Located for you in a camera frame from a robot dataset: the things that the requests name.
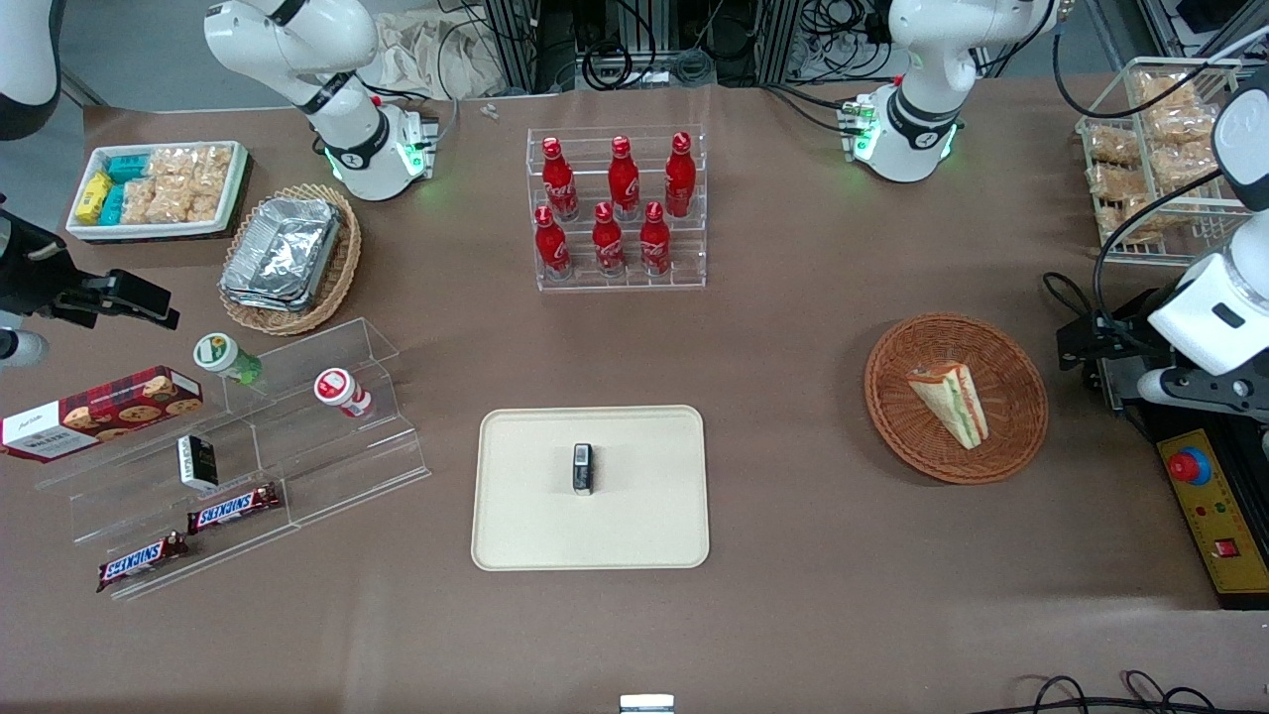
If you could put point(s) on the red cola bottle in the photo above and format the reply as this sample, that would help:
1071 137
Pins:
680 178
654 241
608 243
624 183
559 183
552 246

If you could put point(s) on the clear acrylic step display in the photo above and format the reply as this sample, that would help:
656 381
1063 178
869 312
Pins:
327 466

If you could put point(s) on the clear acrylic bottle rack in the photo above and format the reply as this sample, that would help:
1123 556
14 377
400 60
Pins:
684 268

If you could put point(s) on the crumpled white cloth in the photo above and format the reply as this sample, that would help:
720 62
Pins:
426 50

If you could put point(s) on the small black chocolate box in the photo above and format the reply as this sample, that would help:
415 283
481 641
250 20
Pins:
197 463
583 471

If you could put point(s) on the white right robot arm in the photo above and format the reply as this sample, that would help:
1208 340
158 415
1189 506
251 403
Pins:
297 50

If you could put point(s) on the teal snack packet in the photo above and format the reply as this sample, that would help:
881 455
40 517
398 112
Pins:
127 168
112 205

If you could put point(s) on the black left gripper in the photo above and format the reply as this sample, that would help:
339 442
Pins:
1112 340

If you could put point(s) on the white rectangular plastic bin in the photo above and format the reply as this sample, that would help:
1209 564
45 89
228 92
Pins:
149 230

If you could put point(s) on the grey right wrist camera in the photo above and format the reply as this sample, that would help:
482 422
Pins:
20 349

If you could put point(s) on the stack of foil trays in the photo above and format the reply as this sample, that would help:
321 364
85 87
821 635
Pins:
283 253

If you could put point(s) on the yellow black emergency stop box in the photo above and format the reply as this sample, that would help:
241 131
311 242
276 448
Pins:
1214 526

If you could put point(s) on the oval tan wicker basket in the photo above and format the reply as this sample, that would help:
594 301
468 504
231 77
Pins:
342 268

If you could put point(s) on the yellow snack packet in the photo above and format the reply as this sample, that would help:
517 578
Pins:
93 198

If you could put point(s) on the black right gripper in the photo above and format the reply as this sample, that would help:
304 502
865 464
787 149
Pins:
32 280

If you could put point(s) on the green-lid drink bottle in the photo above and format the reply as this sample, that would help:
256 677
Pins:
223 355

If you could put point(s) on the red tartan cookie box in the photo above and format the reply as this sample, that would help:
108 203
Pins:
99 412

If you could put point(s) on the red-lid drink bottle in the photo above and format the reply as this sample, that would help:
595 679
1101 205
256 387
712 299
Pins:
339 389

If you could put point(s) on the plastic-wrapped triangle sandwich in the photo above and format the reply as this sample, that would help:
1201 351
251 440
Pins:
952 402

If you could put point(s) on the Snickers chocolate bar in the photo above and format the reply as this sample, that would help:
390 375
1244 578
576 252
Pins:
234 508
141 561

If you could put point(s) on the round brown wicker basket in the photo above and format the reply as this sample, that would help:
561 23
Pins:
902 426

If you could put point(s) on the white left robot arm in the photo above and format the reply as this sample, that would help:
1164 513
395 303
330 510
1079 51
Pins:
922 89

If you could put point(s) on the cream plastic tray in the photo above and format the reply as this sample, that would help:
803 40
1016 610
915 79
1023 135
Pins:
634 526

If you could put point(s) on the clear bag of fried snacks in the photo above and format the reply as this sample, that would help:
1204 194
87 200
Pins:
1185 169
1115 182
1170 91
1180 127
1112 146

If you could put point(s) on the clear bag of crackers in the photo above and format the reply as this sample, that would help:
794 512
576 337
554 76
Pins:
193 164
208 198
154 201

